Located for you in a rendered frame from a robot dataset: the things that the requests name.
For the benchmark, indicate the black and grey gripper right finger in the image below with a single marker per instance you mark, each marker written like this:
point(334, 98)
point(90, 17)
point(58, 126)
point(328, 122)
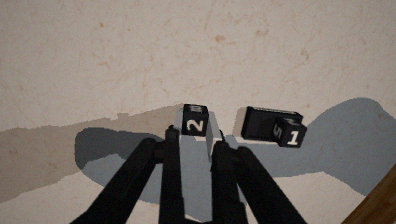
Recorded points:
point(266, 200)

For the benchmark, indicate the black cube with white number 1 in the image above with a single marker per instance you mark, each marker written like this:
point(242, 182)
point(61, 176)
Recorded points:
point(288, 132)

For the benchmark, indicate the black cube with white digits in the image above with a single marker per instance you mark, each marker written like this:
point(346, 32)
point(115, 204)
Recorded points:
point(195, 120)

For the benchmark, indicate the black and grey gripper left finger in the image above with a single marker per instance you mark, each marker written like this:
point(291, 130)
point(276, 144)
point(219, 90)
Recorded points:
point(118, 198)

